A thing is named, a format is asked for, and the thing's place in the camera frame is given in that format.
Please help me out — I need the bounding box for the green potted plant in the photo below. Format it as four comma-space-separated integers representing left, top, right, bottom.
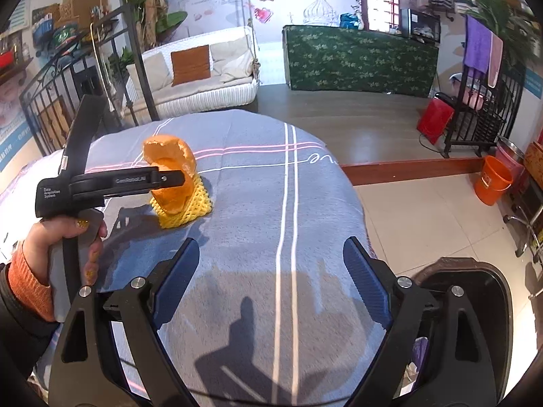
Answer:
458, 0, 540, 73

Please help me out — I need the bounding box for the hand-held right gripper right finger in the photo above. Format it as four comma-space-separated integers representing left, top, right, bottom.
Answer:
343, 236, 497, 407

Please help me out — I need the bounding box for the orange patterned cushion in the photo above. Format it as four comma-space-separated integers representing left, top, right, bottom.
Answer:
524, 142, 543, 179

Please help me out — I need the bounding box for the person's left forearm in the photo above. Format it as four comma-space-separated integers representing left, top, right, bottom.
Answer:
0, 248, 64, 391

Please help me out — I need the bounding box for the pink basin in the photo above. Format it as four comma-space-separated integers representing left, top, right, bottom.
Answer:
494, 135, 529, 179

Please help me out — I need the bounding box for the chrome stool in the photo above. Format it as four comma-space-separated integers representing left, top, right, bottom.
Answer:
503, 197, 543, 264

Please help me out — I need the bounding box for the yellow foam fruit net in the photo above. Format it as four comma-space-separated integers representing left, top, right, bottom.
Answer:
150, 174, 213, 229

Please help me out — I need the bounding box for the black monitor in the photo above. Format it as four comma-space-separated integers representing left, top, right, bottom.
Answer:
401, 8, 442, 45

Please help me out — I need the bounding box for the red bag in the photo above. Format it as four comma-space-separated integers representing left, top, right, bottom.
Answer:
416, 97, 455, 146

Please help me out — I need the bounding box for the black metal fence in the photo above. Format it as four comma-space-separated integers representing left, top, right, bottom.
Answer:
19, 3, 160, 157

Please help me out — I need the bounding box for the white cushion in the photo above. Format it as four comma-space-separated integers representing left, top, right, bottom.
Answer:
210, 38, 255, 85
129, 53, 172, 92

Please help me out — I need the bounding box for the pink towel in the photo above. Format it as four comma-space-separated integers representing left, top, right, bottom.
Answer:
487, 34, 505, 88

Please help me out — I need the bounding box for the purple towel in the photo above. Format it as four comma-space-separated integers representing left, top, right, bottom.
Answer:
463, 15, 493, 75

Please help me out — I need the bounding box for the green patterned counter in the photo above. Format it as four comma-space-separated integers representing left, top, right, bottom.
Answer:
282, 24, 439, 98

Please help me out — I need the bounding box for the cardboard box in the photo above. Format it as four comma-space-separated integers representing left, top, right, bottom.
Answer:
55, 0, 109, 30

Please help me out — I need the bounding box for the person's left hand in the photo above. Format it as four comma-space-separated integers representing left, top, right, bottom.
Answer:
23, 216, 108, 289

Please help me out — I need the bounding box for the artificial tree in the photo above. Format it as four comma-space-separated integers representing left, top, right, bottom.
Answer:
116, 0, 189, 52

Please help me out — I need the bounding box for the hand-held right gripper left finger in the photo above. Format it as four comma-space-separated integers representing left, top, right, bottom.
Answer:
49, 237, 200, 407

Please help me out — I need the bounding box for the black trash bin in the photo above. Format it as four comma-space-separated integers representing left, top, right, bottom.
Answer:
407, 256, 516, 407

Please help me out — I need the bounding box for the grey striped tablecloth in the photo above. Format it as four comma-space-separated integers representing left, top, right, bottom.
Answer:
0, 109, 388, 407

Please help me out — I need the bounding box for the black metal rack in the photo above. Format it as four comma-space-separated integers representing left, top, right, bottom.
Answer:
441, 15, 523, 159

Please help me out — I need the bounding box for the brown cushion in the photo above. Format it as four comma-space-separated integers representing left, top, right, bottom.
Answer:
171, 44, 212, 87

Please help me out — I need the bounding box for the wall poster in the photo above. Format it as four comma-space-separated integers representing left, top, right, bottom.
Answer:
163, 0, 366, 47

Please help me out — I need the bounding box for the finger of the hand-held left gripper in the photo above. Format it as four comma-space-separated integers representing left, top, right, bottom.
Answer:
104, 169, 186, 198

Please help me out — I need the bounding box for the orange peel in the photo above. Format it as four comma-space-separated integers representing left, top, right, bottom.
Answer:
142, 135, 198, 215

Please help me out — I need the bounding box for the orange plastic bucket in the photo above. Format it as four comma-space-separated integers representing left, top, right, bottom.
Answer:
474, 155, 514, 207

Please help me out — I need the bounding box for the white wicker swing sofa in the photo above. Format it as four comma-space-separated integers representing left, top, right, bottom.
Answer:
127, 25, 260, 116

